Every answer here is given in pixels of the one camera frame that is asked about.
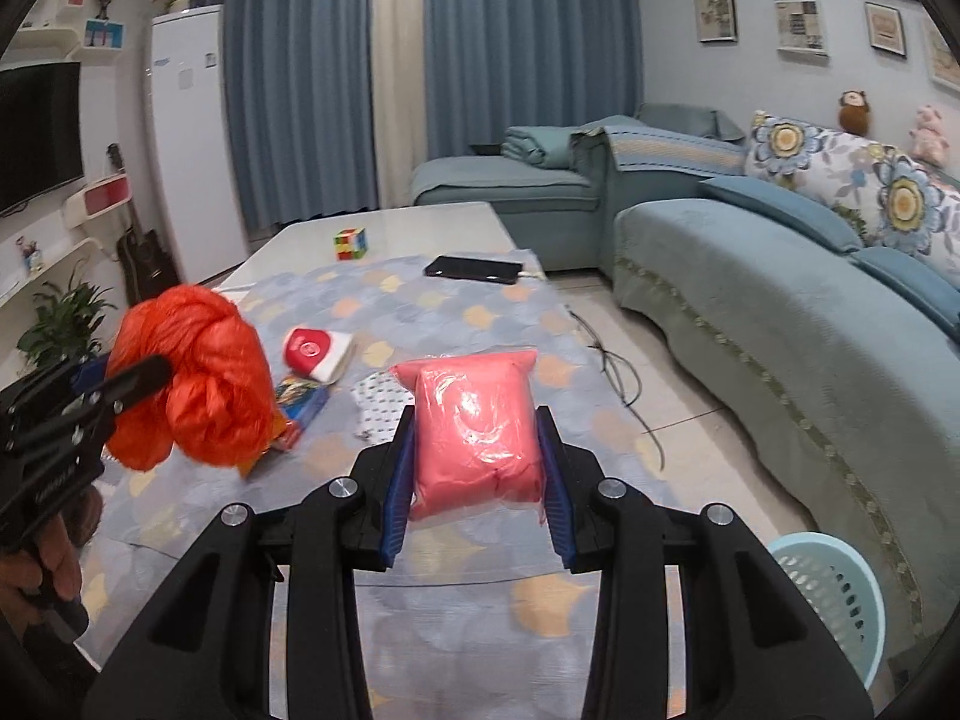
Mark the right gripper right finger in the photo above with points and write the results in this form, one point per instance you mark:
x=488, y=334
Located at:
x=754, y=648

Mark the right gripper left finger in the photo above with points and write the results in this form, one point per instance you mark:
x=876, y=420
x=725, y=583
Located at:
x=200, y=647

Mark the orange plastic bag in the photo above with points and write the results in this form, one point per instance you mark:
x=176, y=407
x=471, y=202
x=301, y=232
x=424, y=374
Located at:
x=219, y=407

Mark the colourful snack packet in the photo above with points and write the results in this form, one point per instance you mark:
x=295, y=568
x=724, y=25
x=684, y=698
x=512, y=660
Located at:
x=299, y=401

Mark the pink plastic bag package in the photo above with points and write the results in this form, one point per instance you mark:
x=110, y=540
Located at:
x=476, y=437

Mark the left hand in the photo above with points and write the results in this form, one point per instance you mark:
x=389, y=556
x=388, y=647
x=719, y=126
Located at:
x=58, y=544

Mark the green potted plant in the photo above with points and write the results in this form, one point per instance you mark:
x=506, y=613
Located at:
x=68, y=321

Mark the light blue laundry basket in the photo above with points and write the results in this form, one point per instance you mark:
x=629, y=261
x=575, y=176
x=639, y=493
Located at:
x=841, y=587

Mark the black guitar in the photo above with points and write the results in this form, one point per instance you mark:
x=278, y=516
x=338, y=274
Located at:
x=148, y=268

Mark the patterned blue tablecloth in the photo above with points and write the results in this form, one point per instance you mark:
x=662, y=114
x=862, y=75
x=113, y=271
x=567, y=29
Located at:
x=477, y=618

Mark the red paper cup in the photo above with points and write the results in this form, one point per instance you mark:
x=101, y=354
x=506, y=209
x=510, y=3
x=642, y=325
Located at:
x=317, y=354

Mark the teal sofa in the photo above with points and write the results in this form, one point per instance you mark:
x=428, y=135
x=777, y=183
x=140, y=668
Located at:
x=840, y=359

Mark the white dotted wrapper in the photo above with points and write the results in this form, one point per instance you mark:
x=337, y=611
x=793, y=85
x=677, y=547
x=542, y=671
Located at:
x=381, y=401

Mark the black television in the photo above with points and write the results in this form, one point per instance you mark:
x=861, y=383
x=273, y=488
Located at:
x=39, y=131

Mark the rubik's cube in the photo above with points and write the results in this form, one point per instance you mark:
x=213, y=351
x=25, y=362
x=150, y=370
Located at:
x=350, y=244

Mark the white refrigerator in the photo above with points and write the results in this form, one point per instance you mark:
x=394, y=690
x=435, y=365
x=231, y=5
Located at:
x=190, y=149

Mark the black phone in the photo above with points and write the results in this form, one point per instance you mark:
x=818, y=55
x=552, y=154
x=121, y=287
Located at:
x=470, y=269

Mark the floral cushion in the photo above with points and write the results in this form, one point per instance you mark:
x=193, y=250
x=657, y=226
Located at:
x=887, y=197

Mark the blue curtains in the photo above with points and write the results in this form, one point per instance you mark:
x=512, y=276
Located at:
x=333, y=103

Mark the pink plush toy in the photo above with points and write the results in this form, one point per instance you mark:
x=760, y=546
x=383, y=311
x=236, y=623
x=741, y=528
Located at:
x=928, y=140

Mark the folded teal blanket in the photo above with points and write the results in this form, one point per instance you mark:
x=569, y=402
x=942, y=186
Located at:
x=538, y=146

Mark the brown plush toy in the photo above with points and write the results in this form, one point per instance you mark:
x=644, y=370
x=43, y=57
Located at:
x=854, y=114

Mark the small white framed print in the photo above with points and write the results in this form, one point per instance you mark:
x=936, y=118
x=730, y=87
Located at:
x=799, y=24

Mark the small dark framed picture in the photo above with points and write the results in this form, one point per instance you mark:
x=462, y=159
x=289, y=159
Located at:
x=885, y=30

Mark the framed picture left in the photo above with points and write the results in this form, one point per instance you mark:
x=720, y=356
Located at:
x=716, y=21

